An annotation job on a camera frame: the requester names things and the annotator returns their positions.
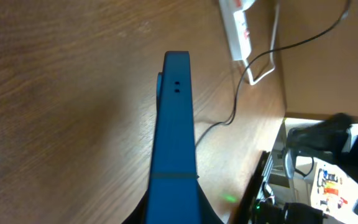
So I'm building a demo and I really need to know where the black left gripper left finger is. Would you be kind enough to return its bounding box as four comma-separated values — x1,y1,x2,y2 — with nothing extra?
122,192,149,224

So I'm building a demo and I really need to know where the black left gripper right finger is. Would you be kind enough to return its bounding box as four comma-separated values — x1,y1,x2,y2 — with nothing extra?
198,184,223,224

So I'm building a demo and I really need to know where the blue Galaxy smartphone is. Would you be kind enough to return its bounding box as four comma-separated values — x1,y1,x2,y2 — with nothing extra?
144,51,201,224

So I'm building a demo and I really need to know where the black USB charging cable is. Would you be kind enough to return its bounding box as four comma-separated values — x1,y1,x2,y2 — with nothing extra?
195,0,352,147

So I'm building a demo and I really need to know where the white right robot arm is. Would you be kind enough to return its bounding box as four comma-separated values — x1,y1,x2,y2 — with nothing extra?
283,113,358,215

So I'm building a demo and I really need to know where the black electronics box below table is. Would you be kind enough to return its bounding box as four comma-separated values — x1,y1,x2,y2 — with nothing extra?
228,151,324,224

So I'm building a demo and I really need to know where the white power strip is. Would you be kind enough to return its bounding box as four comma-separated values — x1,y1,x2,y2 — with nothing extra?
219,0,255,61

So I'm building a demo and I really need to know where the white power strip cord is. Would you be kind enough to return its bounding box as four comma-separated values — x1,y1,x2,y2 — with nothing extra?
242,0,281,86

